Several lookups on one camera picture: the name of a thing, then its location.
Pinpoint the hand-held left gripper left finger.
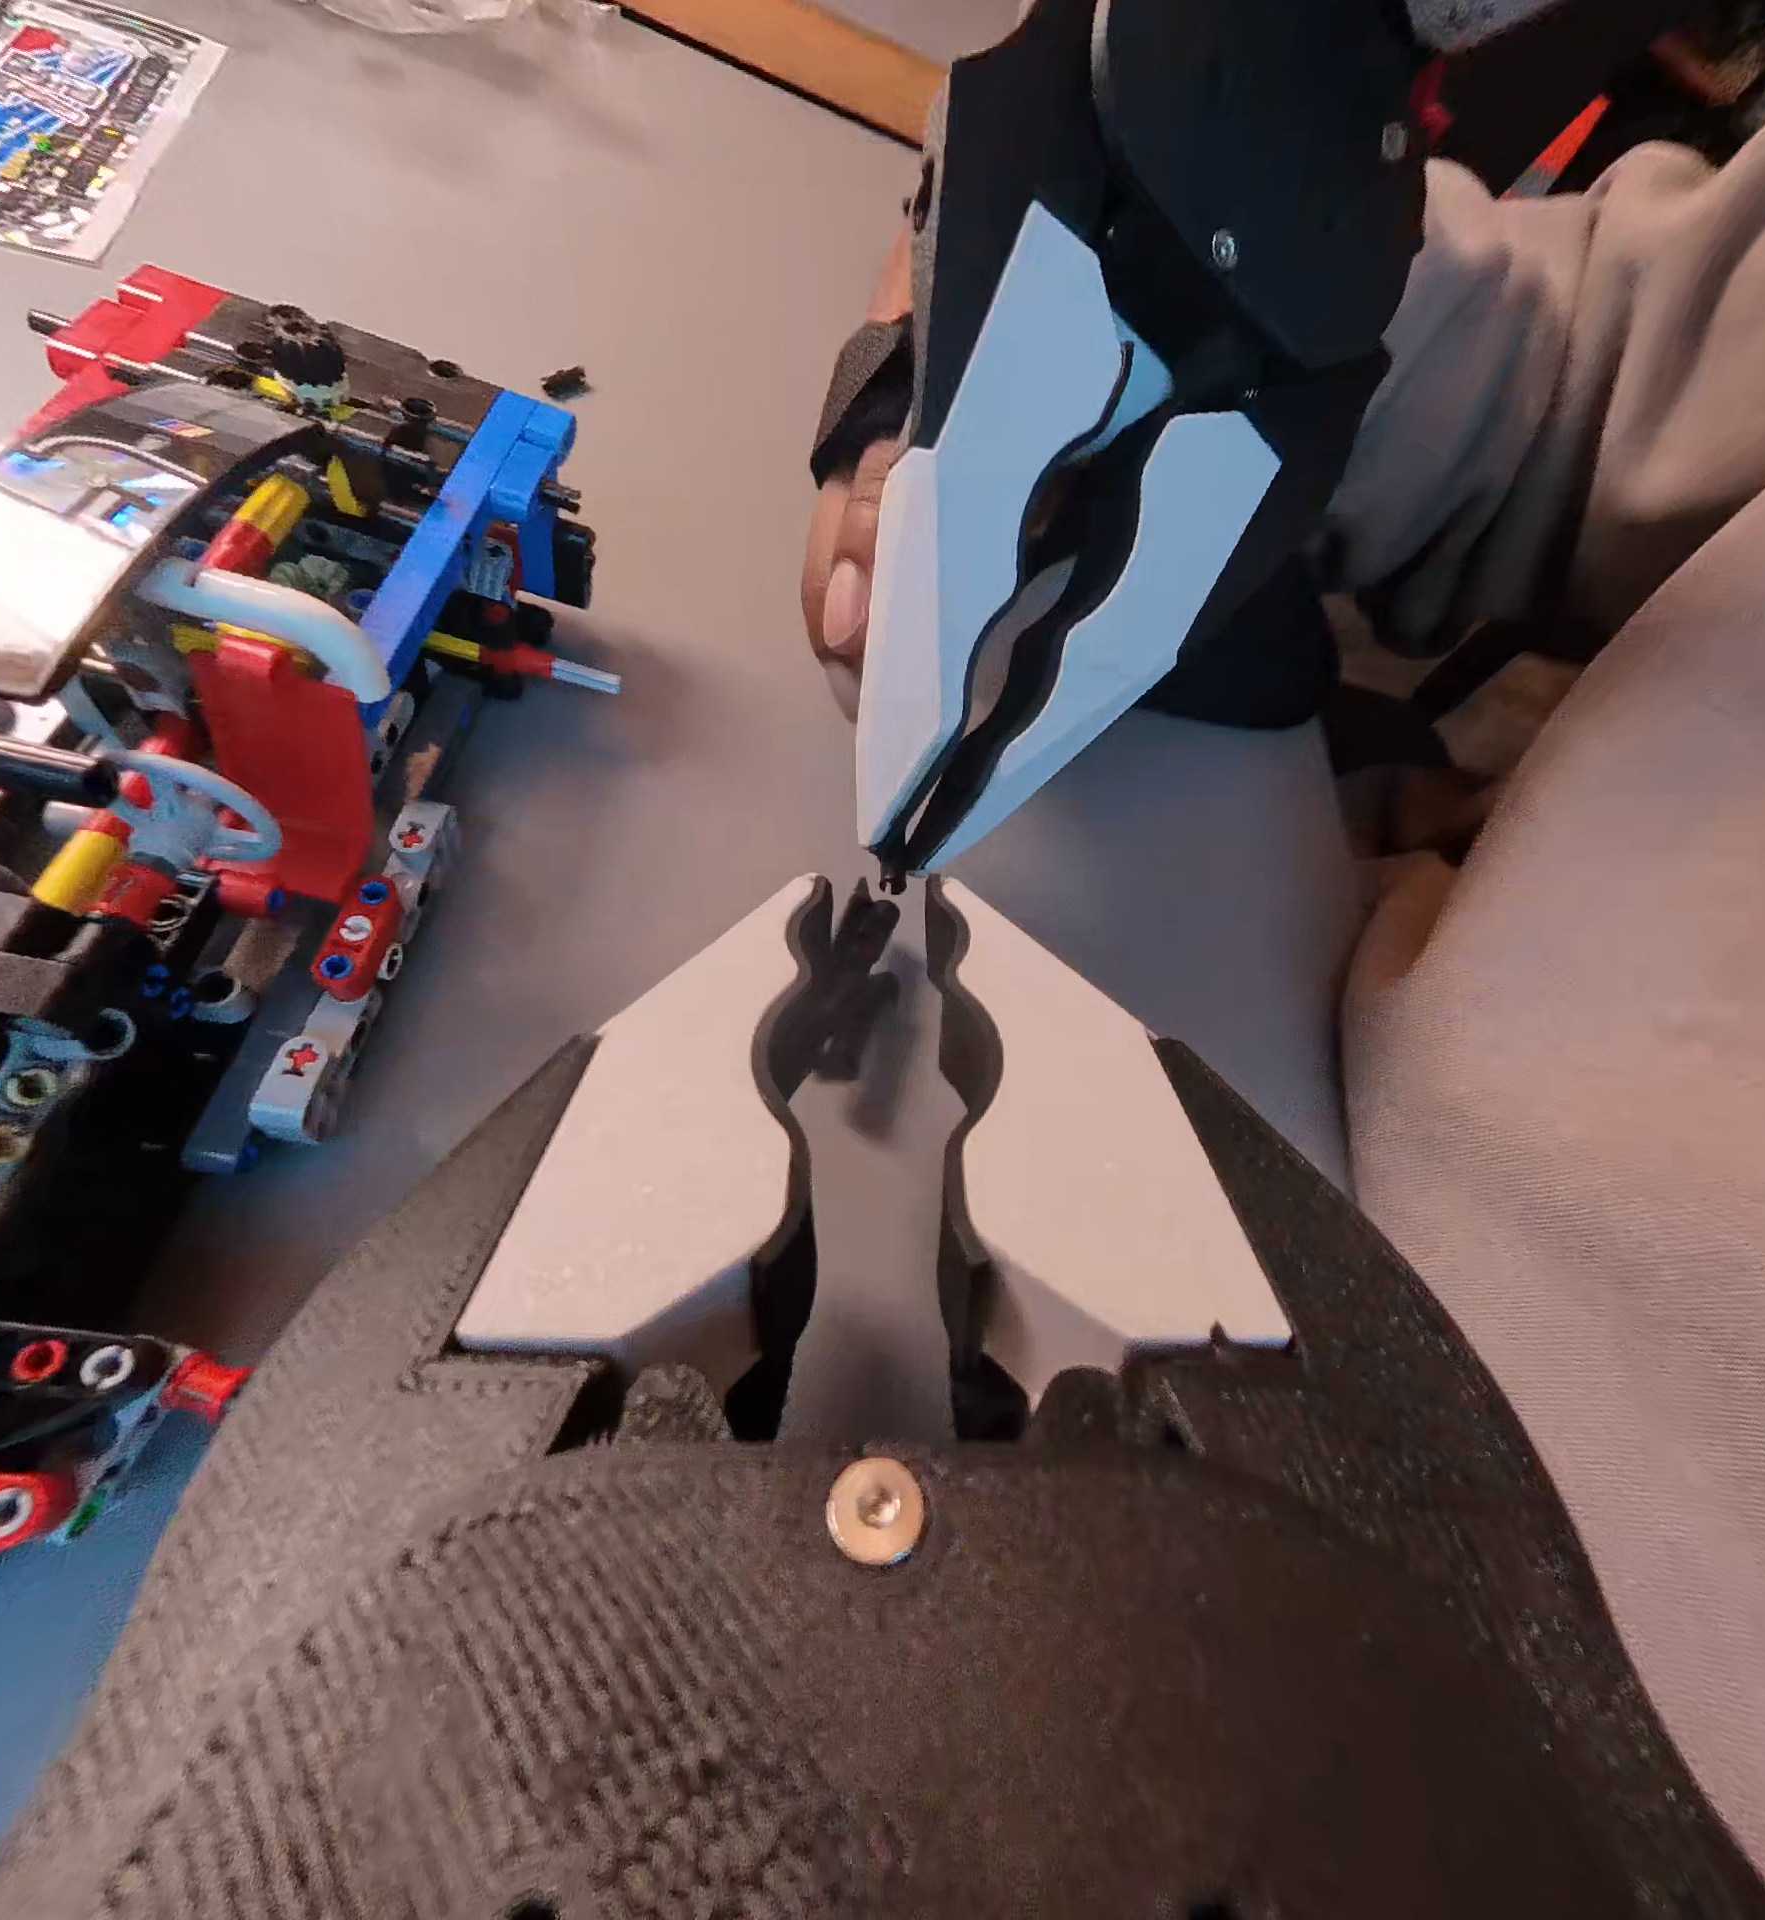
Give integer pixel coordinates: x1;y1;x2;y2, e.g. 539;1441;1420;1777
451;870;839;1368

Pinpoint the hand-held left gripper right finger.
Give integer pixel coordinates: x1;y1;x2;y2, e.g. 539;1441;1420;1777
922;874;1295;1377

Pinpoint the partly built lego car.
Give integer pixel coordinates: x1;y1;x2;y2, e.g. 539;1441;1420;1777
0;262;624;1593

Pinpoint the black lego subassembly red pin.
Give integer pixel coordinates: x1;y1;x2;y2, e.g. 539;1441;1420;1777
803;876;907;1085

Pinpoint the black wrist rest pad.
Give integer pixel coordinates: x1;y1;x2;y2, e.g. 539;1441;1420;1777
1146;592;1347;732

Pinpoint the person's torso beige hoodie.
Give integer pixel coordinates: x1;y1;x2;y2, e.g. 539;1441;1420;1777
1341;420;1765;1920

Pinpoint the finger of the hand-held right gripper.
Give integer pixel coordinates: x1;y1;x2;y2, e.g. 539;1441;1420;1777
910;407;1284;882
854;202;1179;874

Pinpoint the person's right forearm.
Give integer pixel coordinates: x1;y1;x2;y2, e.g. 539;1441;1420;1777
1325;60;1765;661

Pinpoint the holographic sticker sheet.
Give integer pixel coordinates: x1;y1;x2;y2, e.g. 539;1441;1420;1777
0;0;227;266

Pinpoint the orange traffic cone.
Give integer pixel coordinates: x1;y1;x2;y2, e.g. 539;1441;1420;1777
1499;93;1618;205

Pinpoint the person's right hand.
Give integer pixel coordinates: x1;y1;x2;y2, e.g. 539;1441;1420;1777
800;441;918;724

